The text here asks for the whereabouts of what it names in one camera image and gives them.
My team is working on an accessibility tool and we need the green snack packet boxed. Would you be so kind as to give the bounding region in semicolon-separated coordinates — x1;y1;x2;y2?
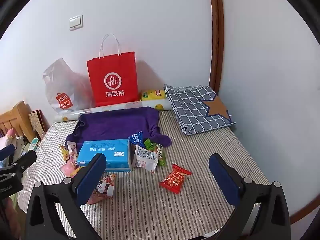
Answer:
144;138;168;167

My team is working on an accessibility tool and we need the red snack packet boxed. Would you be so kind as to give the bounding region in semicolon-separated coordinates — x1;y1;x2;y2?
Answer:
159;164;192;194

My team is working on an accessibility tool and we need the blue tissue pack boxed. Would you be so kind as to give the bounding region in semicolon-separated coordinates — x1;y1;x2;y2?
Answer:
77;139;132;172

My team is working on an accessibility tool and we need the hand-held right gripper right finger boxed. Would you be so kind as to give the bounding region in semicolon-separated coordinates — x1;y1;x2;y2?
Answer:
209;153;292;240

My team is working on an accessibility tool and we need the blue snack packet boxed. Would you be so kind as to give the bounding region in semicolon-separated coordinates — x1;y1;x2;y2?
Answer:
128;131;144;145

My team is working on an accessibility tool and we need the long white pink snack packet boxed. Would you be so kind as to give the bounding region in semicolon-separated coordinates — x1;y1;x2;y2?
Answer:
65;141;78;161

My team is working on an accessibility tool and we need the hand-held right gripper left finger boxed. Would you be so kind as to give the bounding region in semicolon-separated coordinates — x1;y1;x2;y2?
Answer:
25;152;108;240

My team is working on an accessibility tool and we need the pink yellow snack packet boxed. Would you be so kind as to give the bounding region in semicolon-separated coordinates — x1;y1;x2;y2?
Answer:
72;167;86;178

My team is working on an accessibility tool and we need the wooden headboard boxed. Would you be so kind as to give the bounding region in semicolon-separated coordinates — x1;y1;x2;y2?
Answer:
0;101;35;143

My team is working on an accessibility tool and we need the white plastic shopping bag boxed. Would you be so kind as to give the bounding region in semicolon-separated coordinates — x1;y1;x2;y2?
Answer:
42;57;97;117

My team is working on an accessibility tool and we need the striped bed mattress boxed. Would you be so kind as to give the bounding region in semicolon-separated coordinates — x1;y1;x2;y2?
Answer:
16;110;270;240

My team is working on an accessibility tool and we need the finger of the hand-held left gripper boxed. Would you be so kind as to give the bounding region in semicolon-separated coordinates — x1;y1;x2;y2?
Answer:
0;144;16;161
0;150;37;178

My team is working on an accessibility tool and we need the blue checked cloth with star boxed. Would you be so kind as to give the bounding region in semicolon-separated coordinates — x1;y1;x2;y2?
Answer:
164;84;237;136

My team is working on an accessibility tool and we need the red paper bag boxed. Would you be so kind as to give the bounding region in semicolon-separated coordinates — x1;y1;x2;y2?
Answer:
87;33;139;107

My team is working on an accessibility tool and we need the white light switch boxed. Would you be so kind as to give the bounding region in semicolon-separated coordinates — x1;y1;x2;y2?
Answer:
69;14;83;32

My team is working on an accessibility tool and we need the purple towel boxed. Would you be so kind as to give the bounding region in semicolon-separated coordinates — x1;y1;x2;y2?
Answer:
65;106;172;153

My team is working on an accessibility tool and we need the brown wooden door frame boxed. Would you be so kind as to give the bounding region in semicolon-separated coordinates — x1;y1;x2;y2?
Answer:
208;0;224;93

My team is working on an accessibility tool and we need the white fruit-print roll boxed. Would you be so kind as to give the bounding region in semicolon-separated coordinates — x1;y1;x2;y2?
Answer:
54;97;173;123

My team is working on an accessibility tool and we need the pink mushroom-print snack packet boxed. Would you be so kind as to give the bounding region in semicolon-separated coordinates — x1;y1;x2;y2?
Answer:
87;174;117;204

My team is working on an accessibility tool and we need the yellow snack bag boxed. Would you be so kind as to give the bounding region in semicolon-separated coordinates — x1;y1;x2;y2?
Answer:
139;89;167;102

